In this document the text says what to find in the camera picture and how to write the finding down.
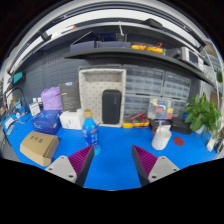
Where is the small teal box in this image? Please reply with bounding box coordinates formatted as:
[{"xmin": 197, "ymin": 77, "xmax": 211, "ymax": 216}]
[{"xmin": 12, "ymin": 71, "xmax": 24, "ymax": 85}]

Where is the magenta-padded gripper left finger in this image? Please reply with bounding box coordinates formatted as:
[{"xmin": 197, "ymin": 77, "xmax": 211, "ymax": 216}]
[{"xmin": 44, "ymin": 144, "xmax": 96, "ymax": 188}]

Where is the blue drink bottle yellow cap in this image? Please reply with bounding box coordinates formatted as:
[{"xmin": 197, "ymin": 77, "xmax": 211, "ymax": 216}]
[{"xmin": 82, "ymin": 108, "xmax": 102, "ymax": 156}]

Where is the plain black box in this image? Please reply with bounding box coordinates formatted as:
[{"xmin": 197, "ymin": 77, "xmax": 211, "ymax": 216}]
[{"xmin": 170, "ymin": 117, "xmax": 193, "ymax": 136}]

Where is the large green potted plant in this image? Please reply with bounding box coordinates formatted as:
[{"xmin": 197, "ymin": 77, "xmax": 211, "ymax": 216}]
[{"xmin": 183, "ymin": 93, "xmax": 223, "ymax": 141}]

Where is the dark grey workbench shelf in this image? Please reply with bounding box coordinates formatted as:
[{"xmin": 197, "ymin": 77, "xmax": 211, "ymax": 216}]
[{"xmin": 63, "ymin": 46, "xmax": 214, "ymax": 88}]

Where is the black rectangular case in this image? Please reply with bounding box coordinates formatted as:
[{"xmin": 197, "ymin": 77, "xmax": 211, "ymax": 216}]
[{"xmin": 101, "ymin": 89, "xmax": 123, "ymax": 125}]

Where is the white carton box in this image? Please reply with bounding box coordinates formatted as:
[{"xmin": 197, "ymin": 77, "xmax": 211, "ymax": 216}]
[{"xmin": 59, "ymin": 109, "xmax": 85, "ymax": 131}]

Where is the white cup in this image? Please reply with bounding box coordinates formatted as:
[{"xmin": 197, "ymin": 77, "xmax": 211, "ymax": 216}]
[{"xmin": 151, "ymin": 128, "xmax": 173, "ymax": 151}]

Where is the flat round red coaster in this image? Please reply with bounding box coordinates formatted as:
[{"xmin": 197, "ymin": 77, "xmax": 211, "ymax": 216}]
[{"xmin": 173, "ymin": 136, "xmax": 185, "ymax": 147}]

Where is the grey small-parts drawer cabinet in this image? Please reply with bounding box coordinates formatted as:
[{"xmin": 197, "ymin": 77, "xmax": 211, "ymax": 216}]
[
  {"xmin": 124, "ymin": 64, "xmax": 165, "ymax": 96},
  {"xmin": 123, "ymin": 94, "xmax": 151, "ymax": 121},
  {"xmin": 172, "ymin": 98, "xmax": 188, "ymax": 120},
  {"xmin": 162, "ymin": 70, "xmax": 192, "ymax": 100}
]

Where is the yellow meter with red cable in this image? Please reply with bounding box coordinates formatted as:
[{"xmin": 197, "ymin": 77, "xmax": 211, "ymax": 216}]
[{"xmin": 130, "ymin": 42, "xmax": 164, "ymax": 55}]

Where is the purple plastic bag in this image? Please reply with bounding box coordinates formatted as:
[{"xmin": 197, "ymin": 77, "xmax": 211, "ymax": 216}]
[{"xmin": 40, "ymin": 86, "xmax": 63, "ymax": 112}]

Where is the black box with white label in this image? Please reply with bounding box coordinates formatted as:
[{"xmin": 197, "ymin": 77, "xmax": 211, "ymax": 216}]
[{"xmin": 149, "ymin": 118, "xmax": 173, "ymax": 132}]

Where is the dark grey product box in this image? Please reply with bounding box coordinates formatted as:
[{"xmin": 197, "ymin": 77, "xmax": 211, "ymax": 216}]
[{"xmin": 58, "ymin": 80, "xmax": 82, "ymax": 113}]

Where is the small green plant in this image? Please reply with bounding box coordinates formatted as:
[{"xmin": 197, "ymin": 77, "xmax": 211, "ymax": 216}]
[{"xmin": 214, "ymin": 67, "xmax": 224, "ymax": 83}]

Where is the small white box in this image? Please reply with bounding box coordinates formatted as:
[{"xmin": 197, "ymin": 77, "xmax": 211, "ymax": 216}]
[{"xmin": 29, "ymin": 101, "xmax": 41, "ymax": 118}]

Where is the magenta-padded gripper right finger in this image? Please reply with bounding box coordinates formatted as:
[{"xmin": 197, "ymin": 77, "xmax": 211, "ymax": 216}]
[{"xmin": 131, "ymin": 144, "xmax": 182, "ymax": 187}]

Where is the black overhead lamp head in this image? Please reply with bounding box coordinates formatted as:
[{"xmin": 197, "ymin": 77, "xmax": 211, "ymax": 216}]
[{"xmin": 141, "ymin": 18, "xmax": 165, "ymax": 31}]

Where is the white power strip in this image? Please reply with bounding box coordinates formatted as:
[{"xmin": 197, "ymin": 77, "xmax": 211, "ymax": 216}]
[{"xmin": 206, "ymin": 137, "xmax": 216, "ymax": 153}]

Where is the brown cardboard box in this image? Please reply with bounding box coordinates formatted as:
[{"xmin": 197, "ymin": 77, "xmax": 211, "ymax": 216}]
[{"xmin": 19, "ymin": 130, "xmax": 60, "ymax": 167}]

